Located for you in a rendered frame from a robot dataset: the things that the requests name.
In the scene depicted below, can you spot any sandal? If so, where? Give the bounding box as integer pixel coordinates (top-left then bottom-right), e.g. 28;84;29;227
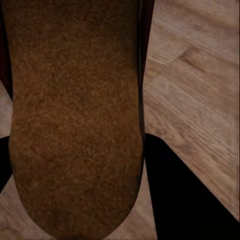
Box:
0;0;155;240

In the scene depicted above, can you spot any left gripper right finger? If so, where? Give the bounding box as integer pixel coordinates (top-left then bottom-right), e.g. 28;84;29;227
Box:
144;133;240;240

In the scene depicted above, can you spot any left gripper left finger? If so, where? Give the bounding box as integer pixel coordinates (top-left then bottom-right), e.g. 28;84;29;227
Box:
0;136;13;193

